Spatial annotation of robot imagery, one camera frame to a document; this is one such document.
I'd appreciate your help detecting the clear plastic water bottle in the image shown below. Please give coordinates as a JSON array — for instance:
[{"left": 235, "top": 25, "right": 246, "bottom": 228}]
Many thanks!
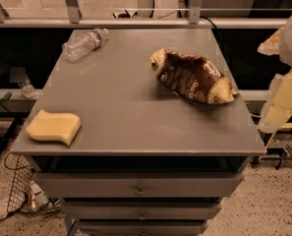
[{"left": 62, "top": 29, "right": 109, "bottom": 61}]

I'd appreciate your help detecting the yellow sponge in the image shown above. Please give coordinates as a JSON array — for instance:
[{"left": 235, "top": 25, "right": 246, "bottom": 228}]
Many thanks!
[{"left": 26, "top": 110, "right": 82, "bottom": 146}]

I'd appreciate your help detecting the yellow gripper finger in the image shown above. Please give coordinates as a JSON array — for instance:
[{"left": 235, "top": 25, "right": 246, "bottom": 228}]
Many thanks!
[
  {"left": 258, "top": 69, "right": 292, "bottom": 134},
  {"left": 258, "top": 28, "right": 284, "bottom": 56}
]

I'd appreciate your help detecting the grey metal railing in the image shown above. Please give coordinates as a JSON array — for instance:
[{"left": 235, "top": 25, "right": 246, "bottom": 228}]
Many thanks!
[{"left": 0, "top": 0, "right": 292, "bottom": 29}]

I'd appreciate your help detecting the middle grey drawer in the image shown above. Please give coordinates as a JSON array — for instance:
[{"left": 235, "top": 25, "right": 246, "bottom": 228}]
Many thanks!
[{"left": 62, "top": 202, "right": 221, "bottom": 220}]

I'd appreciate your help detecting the black cable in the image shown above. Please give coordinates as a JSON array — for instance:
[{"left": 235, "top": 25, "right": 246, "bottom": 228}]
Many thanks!
[{"left": 199, "top": 16, "right": 232, "bottom": 67}]

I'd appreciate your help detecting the yellow metal stand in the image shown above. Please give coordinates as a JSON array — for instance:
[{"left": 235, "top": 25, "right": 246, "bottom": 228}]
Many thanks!
[{"left": 251, "top": 123, "right": 292, "bottom": 170}]

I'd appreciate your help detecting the top grey drawer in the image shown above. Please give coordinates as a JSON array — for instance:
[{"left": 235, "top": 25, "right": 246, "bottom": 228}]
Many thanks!
[{"left": 33, "top": 172, "right": 243, "bottom": 198}]

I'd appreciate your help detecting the small bottle on shelf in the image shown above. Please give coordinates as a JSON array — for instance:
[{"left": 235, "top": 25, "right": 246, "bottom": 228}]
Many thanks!
[{"left": 19, "top": 77, "right": 36, "bottom": 98}]

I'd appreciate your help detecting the grey drawer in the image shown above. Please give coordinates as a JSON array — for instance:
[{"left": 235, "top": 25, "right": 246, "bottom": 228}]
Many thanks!
[
  {"left": 79, "top": 220, "right": 207, "bottom": 236},
  {"left": 62, "top": 202, "right": 221, "bottom": 220},
  {"left": 33, "top": 172, "right": 243, "bottom": 198}
]

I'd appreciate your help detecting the grey drawer cabinet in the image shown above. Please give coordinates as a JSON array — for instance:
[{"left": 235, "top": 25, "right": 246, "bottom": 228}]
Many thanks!
[{"left": 10, "top": 28, "right": 267, "bottom": 236}]

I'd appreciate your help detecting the brown chip bag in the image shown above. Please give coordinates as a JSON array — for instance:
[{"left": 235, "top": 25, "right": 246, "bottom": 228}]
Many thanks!
[{"left": 149, "top": 49, "right": 238, "bottom": 104}]

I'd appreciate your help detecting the bottom grey drawer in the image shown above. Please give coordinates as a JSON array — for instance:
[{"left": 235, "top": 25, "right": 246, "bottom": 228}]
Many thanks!
[{"left": 79, "top": 220, "right": 207, "bottom": 236}]

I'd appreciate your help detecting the wire mesh basket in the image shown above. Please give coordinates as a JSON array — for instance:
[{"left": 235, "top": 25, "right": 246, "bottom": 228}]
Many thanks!
[{"left": 7, "top": 156, "right": 32, "bottom": 212}]

